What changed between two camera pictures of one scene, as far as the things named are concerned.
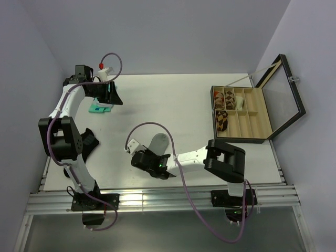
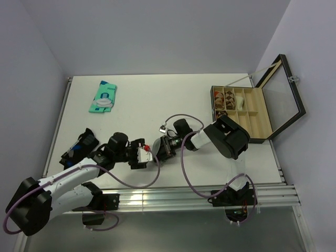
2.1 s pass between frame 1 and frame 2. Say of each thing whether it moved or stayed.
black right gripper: moved
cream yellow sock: stayed
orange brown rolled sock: stayed
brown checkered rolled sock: stayed
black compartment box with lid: stayed
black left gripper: moved
